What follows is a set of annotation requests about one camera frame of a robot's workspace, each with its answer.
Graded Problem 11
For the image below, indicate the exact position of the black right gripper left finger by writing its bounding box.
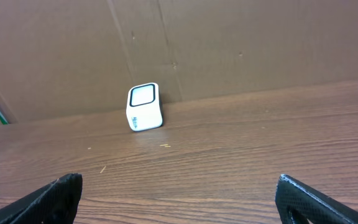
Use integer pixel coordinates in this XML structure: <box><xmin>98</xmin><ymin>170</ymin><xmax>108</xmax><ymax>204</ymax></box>
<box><xmin>0</xmin><ymin>173</ymin><xmax>83</xmax><ymax>224</ymax></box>

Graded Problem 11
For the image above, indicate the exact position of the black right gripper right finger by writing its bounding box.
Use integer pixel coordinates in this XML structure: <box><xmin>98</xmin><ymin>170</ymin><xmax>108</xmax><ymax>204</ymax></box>
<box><xmin>275</xmin><ymin>174</ymin><xmax>358</xmax><ymax>224</ymax></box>

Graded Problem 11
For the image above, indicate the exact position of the white barcode scanner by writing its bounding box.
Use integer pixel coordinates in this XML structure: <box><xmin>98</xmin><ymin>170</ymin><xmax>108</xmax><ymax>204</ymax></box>
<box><xmin>126</xmin><ymin>82</ymin><xmax>163</xmax><ymax>132</ymax></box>

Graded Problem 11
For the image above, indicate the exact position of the brown cardboard backdrop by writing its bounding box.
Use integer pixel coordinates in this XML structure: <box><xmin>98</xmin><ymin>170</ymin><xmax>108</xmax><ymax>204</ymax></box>
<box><xmin>0</xmin><ymin>0</ymin><xmax>358</xmax><ymax>123</ymax></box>

